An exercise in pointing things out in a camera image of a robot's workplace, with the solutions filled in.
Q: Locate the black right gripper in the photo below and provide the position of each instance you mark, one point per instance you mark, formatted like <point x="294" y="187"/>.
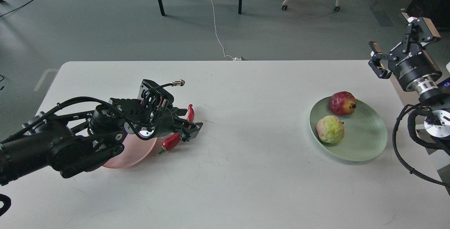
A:
<point x="410" y="60"/>

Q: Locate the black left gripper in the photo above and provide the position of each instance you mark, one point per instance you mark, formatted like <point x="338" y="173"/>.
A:
<point x="168" y="122"/>

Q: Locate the red chili pepper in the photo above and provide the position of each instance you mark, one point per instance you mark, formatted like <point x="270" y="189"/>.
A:
<point x="170" y="142"/>

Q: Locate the red pomegranate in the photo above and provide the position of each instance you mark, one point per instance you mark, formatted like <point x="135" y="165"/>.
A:
<point x="342" y="103"/>

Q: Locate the green pink custard apple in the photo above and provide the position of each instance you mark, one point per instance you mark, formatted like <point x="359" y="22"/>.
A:
<point x="330" y="129"/>

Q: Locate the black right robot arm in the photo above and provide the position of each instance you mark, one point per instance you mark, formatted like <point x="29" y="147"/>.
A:
<point x="428" y="125"/>

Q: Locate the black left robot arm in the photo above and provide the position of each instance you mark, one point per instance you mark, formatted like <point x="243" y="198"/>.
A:
<point x="83" y="133"/>

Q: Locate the black equipment cabinet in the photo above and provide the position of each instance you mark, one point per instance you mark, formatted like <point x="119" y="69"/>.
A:
<point x="436" y="10"/>

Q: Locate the pink plate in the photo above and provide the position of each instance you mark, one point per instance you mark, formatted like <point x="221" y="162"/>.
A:
<point x="135" y="150"/>

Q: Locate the green plate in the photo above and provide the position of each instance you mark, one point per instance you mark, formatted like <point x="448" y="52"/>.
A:
<point x="365" y="136"/>

